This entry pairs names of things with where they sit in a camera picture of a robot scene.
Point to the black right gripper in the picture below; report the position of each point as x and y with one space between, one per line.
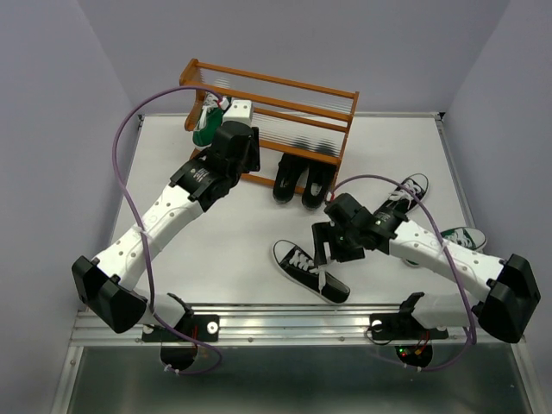
325 232

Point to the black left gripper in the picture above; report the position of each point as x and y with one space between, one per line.
254 163

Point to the green sneaker white laces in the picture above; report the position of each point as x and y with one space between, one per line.
210 118

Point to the black sneaker white laces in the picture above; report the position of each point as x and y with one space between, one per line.
299 268

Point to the all black sneaker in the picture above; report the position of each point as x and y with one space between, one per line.
320 177
290 169

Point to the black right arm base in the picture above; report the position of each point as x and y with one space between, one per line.
401 325

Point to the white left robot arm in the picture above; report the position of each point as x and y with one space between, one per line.
106 283

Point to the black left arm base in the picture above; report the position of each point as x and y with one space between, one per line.
182 318

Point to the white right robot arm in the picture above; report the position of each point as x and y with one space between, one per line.
498 295

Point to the orange wooden shoe shelf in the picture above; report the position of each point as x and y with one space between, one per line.
294 117

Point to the aluminium mounting rail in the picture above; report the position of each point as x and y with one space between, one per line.
254 325

